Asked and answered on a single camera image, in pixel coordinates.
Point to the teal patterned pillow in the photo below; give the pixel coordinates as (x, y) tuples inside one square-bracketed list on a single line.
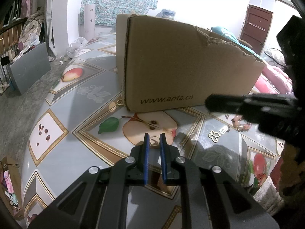
[(225, 32)]

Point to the grey board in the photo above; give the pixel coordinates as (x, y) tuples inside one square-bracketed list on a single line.
[(31, 66)]

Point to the white plastic bag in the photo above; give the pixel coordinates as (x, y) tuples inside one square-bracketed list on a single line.
[(76, 47)]

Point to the brown wooden door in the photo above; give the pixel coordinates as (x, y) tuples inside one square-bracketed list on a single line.
[(256, 28)]

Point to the white fluffy cloth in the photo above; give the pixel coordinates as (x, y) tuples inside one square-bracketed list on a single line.
[(269, 195)]

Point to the white garment pile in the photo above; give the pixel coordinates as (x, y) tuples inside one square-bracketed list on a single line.
[(31, 28)]

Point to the black and white jacket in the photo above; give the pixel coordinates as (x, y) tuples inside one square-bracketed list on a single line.
[(12, 12)]

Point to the person's right forearm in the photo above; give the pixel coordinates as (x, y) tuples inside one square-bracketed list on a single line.
[(293, 176)]

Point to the small white barcode tag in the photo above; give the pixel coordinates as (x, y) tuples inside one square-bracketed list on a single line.
[(224, 130)]

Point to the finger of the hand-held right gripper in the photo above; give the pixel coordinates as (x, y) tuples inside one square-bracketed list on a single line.
[(226, 102)]

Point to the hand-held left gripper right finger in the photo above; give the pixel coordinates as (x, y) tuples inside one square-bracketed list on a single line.
[(164, 159)]

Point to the pink floral blanket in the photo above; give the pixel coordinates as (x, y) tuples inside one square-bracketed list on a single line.
[(274, 81)]

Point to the metal stair railing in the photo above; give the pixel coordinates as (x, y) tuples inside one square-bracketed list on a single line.
[(7, 43)]

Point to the brown cardboard box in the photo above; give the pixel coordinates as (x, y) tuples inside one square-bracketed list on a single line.
[(178, 64)]

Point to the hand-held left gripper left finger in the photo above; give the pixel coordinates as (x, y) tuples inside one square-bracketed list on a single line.
[(145, 159)]

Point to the gold butterfly pendant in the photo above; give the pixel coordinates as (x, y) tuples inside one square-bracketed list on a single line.
[(212, 137)]

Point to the fruit print vinyl mat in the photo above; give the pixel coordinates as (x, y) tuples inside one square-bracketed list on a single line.
[(71, 114)]

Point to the teal floral hanging cloth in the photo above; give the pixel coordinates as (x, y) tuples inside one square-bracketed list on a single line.
[(119, 0)]

